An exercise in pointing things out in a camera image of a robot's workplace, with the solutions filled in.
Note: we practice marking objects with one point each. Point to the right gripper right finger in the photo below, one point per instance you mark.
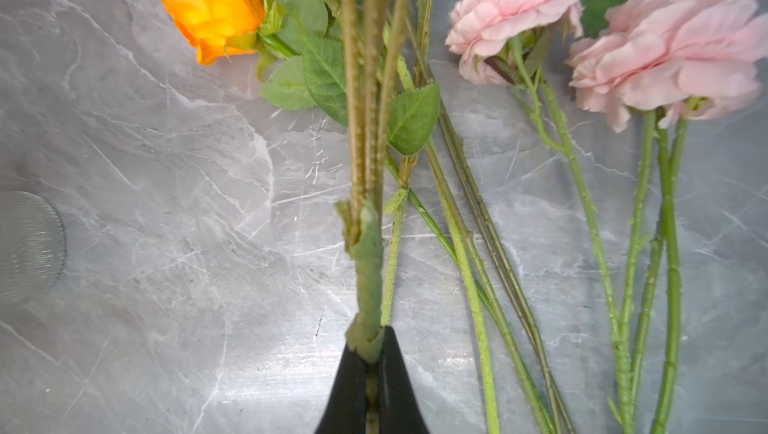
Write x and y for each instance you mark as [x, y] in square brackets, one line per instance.
[398, 408]

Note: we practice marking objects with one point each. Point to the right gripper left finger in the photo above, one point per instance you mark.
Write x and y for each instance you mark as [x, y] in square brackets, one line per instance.
[346, 409]

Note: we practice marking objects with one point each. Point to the clear glass vase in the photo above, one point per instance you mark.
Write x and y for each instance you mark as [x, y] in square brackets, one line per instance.
[33, 247]

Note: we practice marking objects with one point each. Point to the orange poppy flower stem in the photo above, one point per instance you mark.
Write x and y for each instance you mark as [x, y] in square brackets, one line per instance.
[373, 37]

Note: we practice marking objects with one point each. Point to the pink peony flower stem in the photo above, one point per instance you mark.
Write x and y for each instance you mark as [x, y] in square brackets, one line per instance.
[666, 63]

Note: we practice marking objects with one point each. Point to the red orange flower stem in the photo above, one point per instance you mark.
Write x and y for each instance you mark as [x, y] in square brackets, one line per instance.
[551, 412]

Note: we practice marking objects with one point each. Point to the orange rose flower stem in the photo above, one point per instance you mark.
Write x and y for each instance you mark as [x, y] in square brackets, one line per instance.
[221, 28]

